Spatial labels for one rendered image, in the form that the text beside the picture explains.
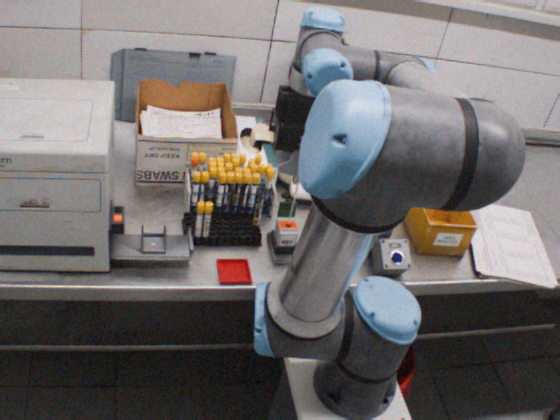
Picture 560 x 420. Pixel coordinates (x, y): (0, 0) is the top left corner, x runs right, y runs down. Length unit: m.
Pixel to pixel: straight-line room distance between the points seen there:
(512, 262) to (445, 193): 0.98
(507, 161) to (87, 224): 0.80
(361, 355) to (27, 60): 1.19
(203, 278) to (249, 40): 0.72
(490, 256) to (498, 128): 0.95
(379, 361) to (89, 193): 0.59
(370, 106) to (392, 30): 1.22
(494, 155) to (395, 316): 0.40
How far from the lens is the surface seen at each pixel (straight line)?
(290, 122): 1.09
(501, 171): 0.57
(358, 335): 0.90
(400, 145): 0.53
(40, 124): 1.12
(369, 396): 1.01
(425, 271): 1.40
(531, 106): 2.12
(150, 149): 1.38
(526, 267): 1.54
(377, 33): 1.73
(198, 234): 1.28
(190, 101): 1.64
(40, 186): 1.09
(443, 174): 0.55
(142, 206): 1.39
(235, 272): 1.25
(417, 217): 1.44
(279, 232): 1.26
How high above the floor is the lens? 1.76
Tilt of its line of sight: 38 degrees down
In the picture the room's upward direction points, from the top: 12 degrees clockwise
